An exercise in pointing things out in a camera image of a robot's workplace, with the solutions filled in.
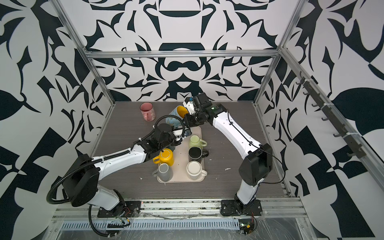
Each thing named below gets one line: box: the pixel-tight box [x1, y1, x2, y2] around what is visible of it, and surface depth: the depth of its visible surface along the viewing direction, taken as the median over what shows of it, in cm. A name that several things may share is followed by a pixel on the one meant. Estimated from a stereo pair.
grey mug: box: [152, 162, 174, 182], surface depth 80 cm
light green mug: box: [189, 135, 208, 150], surface depth 90 cm
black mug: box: [188, 146, 209, 163], surface depth 85 cm
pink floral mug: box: [140, 102, 157, 122], surface depth 104 cm
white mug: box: [186, 160, 208, 181], surface depth 81 cm
